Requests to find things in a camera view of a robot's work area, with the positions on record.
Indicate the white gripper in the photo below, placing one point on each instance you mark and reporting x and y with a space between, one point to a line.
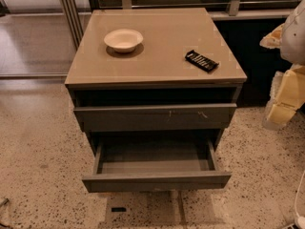
294 38

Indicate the grey drawer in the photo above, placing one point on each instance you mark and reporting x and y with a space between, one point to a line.
155 118
148 164

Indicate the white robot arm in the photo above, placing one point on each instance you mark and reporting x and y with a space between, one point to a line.
289 38

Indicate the grey top drawer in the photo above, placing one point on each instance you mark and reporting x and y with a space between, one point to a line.
155 118

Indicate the grey drawer cabinet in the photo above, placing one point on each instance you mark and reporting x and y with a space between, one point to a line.
156 72

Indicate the black snack bar package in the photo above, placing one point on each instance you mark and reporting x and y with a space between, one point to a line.
200 61

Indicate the white ceramic bowl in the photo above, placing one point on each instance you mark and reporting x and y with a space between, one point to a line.
123 40

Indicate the black tape floor marker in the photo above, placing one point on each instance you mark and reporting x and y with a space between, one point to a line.
119 209

